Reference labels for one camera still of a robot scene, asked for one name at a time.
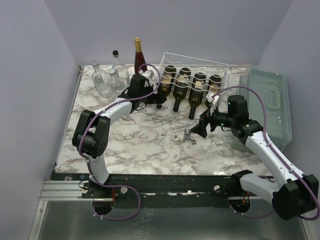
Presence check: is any clear bottle dark cork stopper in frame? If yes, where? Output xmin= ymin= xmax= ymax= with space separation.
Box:
xmin=112 ymin=50 xmax=130 ymax=87

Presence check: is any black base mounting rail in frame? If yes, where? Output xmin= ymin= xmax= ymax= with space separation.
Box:
xmin=50 ymin=172 xmax=258 ymax=209

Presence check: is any dark bottle black neck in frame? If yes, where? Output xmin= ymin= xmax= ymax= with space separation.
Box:
xmin=188 ymin=72 xmax=206 ymax=120
xmin=173 ymin=67 xmax=191 ymax=112

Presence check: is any green bottle silver neck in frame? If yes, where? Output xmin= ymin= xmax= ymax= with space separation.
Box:
xmin=204 ymin=74 xmax=222 ymax=107
xmin=157 ymin=65 xmax=177 ymax=97

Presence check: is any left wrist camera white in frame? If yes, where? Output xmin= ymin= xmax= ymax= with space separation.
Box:
xmin=139 ymin=70 xmax=156 ymax=85

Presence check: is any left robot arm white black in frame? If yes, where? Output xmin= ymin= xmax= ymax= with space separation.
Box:
xmin=72 ymin=74 xmax=167 ymax=198

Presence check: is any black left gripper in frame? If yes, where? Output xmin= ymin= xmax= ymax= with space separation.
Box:
xmin=138 ymin=82 xmax=166 ymax=105

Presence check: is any clear plastic storage box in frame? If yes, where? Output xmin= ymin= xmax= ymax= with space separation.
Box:
xmin=231 ymin=65 xmax=292 ymax=153

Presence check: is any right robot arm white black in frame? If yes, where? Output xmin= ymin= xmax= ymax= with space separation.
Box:
xmin=190 ymin=95 xmax=320 ymax=220

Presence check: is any chrome faucet with white fitting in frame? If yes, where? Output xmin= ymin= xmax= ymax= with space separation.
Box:
xmin=172 ymin=128 xmax=196 ymax=145

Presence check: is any aluminium extrusion rail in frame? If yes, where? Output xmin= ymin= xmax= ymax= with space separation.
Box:
xmin=39 ymin=177 xmax=305 ymax=201

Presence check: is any red wine bottle gold cap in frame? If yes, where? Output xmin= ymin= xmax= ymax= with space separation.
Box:
xmin=134 ymin=37 xmax=148 ymax=74

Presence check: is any white wire wine rack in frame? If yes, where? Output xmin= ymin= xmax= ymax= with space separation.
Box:
xmin=159 ymin=52 xmax=229 ymax=100

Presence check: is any clear bottle silver stopper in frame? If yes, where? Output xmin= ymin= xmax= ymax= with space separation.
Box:
xmin=91 ymin=60 xmax=111 ymax=98
xmin=108 ymin=68 xmax=128 ymax=100

